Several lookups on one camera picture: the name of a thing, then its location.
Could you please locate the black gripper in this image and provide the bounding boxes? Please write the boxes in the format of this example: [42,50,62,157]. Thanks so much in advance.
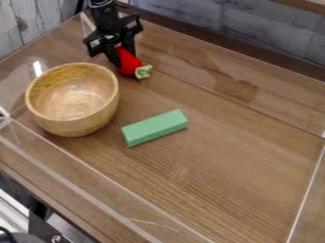
[83,0,144,67]

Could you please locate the wooden bowl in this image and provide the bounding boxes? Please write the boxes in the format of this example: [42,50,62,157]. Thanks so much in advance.
[26,63,119,137]

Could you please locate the clear acrylic tray wall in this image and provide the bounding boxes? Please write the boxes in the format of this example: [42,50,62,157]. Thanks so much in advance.
[0,107,325,243]

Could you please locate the clear acrylic corner bracket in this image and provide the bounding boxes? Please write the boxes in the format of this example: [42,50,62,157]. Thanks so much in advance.
[81,11,95,37]

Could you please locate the red fruit with green stem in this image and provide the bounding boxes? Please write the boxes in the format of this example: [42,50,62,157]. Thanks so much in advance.
[115,46,153,80]

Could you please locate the green rectangular block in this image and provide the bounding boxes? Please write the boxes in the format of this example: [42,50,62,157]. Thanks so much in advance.
[122,109,189,147]

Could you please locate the black table clamp mount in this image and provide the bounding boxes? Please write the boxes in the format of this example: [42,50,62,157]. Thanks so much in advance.
[0,202,74,243]

